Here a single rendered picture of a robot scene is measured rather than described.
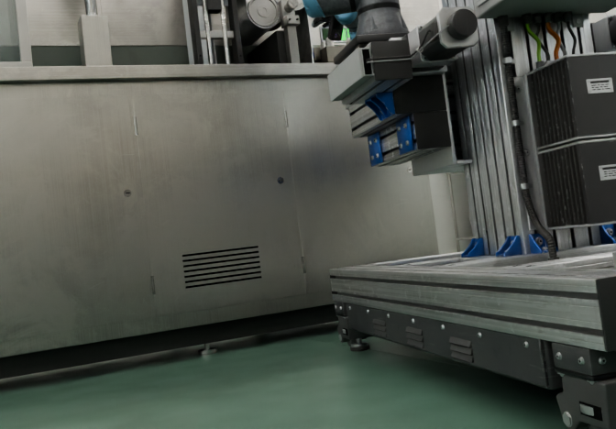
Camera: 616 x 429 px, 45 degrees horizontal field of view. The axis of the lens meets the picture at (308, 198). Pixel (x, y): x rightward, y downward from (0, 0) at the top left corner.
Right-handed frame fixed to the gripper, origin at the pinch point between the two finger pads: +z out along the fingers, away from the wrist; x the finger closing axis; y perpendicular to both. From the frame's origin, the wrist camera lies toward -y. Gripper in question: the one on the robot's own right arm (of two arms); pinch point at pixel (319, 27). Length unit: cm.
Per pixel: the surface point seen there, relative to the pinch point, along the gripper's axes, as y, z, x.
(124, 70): -21, -22, 77
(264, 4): 11.0, 8.0, 17.3
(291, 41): -4.6, 3.2, 10.2
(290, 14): 6.1, 4.2, 9.2
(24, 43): -11, -15, 104
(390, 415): -109, -127, 59
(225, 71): -21, -22, 46
